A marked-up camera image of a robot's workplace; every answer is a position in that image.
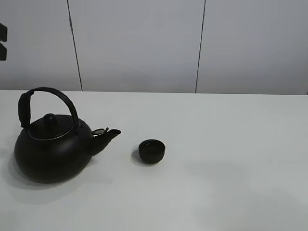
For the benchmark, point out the black round teapot kettle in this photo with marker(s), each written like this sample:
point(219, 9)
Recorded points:
point(56, 148)

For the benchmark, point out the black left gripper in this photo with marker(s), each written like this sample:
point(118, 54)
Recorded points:
point(3, 38)

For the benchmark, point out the small black teacup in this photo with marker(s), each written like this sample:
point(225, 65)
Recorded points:
point(151, 151)

